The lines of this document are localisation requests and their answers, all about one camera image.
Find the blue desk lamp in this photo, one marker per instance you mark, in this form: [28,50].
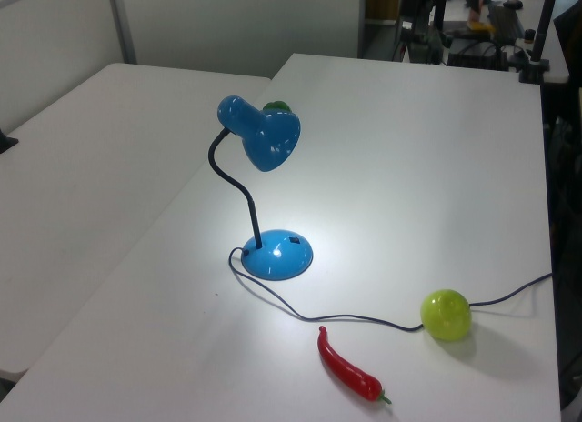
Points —
[273,258]

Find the green bell pepper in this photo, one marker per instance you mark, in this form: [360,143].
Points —
[275,106]

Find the red chili pepper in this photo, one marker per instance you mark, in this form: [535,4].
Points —
[345,369]

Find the green apple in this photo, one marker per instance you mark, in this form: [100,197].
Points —
[445,315]

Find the black equipment stack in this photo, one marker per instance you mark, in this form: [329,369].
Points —
[473,53]

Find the black pole with table clamp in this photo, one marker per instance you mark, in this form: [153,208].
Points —
[541,31]

